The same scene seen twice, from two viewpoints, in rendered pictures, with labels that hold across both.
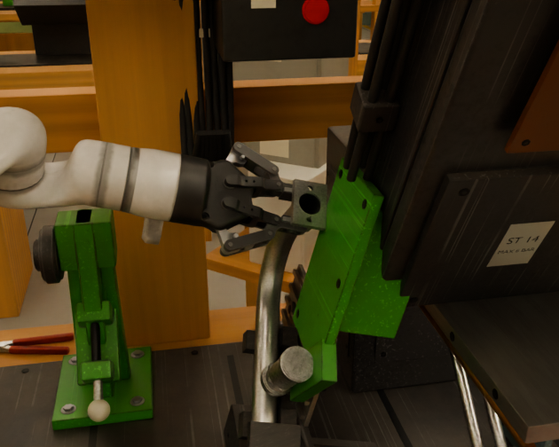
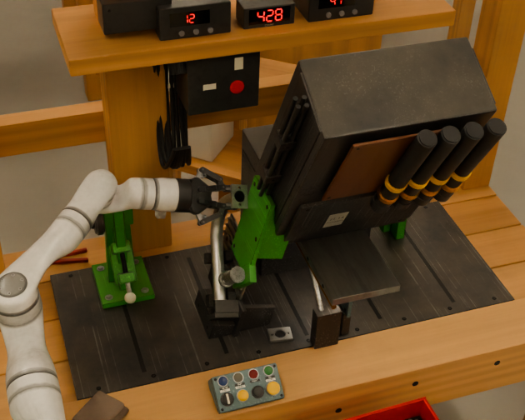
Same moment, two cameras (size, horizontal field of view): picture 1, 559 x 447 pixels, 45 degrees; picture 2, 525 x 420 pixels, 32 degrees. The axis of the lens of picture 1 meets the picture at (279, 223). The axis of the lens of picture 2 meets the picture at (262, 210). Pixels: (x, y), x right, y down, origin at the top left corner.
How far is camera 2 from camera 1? 134 cm
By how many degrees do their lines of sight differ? 16
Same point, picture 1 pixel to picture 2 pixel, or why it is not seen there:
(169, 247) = not seen: hidden behind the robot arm
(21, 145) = (111, 192)
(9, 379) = (63, 281)
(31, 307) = not seen: outside the picture
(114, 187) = (149, 202)
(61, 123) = (79, 129)
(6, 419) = (74, 304)
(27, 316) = not seen: outside the picture
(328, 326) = (252, 257)
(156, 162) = (167, 188)
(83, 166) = (136, 195)
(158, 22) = (145, 84)
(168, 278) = (147, 214)
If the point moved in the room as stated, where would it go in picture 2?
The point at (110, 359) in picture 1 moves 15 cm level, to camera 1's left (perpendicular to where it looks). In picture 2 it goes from (131, 270) to (68, 275)
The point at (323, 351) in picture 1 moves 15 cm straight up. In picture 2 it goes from (249, 268) to (251, 217)
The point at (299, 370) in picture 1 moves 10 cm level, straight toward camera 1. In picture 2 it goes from (238, 277) to (242, 308)
